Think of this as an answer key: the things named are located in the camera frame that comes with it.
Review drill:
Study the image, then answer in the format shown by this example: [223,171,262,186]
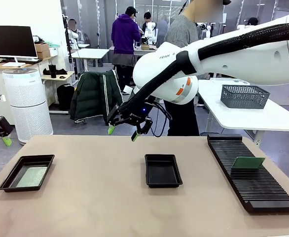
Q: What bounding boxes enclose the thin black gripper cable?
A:
[149,100,173,138]

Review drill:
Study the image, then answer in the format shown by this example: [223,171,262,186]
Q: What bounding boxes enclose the black tripod stand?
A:
[62,14,73,75]

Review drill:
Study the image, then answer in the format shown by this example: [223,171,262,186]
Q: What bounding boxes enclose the person in purple hoodie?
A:
[111,6,142,93]

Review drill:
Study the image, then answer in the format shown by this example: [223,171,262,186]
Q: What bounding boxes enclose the seated person in light jacket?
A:
[67,19,85,45]

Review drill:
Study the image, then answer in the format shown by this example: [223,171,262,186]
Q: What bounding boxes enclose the brown cardboard box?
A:
[35,43,51,60]

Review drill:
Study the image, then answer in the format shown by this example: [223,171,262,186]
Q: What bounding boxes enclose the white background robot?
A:
[144,21,158,45]
[198,22,216,39]

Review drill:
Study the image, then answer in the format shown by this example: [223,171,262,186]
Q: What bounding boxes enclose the black cloth bundle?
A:
[42,68,68,76]

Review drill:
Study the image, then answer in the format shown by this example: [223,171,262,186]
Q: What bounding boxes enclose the white rounded work table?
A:
[197,78,289,149]

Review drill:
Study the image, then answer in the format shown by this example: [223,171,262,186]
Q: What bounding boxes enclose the white cylindrical air purifier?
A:
[2,68,54,145]

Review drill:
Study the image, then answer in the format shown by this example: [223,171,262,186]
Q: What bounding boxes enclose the black slotted board rack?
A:
[206,134,289,214]

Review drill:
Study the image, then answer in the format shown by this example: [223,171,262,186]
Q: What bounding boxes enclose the black tumbler cup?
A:
[48,63,58,79]

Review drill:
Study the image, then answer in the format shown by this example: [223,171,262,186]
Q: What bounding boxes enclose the grey background work table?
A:
[109,45,160,57]

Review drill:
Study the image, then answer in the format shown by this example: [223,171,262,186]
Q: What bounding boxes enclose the clear plastic box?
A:
[210,78,251,86]

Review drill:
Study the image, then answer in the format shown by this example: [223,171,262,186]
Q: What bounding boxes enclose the black monitor on white stand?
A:
[0,25,38,68]

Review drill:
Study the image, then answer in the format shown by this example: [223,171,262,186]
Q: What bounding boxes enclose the person in black shirt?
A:
[141,11,154,34]

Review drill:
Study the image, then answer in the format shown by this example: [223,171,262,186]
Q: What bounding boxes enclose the grey plastic mesh basket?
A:
[220,84,271,110]

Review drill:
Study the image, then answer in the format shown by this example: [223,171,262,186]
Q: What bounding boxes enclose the small beige side desk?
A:
[41,71,75,115]

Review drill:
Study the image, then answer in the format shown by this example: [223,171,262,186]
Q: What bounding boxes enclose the white height-adjustable table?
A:
[71,48,110,75]

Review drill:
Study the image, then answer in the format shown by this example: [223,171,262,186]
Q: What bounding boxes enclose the dark green puffer jacket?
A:
[69,69,124,125]

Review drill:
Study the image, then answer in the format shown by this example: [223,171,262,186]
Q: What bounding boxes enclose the black rectangular ESD tray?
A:
[0,154,55,193]
[144,154,183,189]

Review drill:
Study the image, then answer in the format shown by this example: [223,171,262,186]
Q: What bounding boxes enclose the person in black cap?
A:
[244,16,259,27]

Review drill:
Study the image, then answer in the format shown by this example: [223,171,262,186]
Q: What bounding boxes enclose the person in grey sweater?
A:
[163,0,224,137]

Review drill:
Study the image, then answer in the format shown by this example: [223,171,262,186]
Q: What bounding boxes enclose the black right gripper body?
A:
[107,105,150,125]

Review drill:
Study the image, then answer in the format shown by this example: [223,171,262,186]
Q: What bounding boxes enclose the green perforated circuit board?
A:
[15,166,48,188]
[231,157,266,170]

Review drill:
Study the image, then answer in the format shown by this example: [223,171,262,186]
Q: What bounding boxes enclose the black backpack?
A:
[56,83,75,111]

